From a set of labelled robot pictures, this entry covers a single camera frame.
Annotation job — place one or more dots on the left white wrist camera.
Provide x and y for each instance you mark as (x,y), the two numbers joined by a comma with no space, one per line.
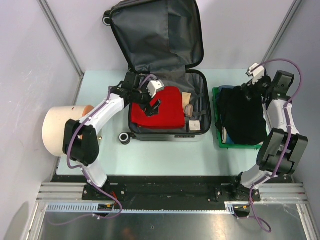
(155,86)

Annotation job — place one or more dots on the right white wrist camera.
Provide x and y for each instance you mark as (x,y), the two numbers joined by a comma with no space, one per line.
(255,72)

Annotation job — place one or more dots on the white black space suitcase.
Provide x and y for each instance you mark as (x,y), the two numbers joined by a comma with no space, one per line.
(164,38)

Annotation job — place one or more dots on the beige drum with orange lid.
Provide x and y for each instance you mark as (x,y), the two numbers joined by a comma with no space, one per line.
(58,128)

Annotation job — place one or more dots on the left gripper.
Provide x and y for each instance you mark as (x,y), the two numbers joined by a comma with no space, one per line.
(149,110)

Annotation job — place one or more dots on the round wooden disc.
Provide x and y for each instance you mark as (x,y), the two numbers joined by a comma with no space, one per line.
(189,111)

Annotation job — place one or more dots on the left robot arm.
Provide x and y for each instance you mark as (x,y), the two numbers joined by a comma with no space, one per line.
(118,98)

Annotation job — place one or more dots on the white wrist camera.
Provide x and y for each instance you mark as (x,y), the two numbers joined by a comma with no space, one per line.
(155,86)
(255,72)

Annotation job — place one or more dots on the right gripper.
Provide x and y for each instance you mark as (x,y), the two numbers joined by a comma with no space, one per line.
(248,87)

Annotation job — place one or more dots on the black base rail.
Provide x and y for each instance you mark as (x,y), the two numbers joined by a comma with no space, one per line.
(156,194)

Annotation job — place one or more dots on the beige wooden block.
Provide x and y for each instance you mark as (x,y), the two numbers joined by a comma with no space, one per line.
(186,97)

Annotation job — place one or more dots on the white square box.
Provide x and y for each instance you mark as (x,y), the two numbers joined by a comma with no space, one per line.
(194,125)

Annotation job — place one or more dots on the blue cloth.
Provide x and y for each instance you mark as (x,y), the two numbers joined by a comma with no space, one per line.
(224,96)

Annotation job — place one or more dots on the teal cream sock towel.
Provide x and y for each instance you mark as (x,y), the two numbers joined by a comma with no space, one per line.
(226,139)

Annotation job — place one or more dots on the green plastic tray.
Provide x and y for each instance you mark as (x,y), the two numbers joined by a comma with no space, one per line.
(222,145)

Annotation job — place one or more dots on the red cloth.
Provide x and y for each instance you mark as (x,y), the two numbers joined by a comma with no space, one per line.
(170,112)

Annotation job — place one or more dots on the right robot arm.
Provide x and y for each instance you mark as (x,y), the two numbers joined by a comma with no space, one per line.
(284,147)

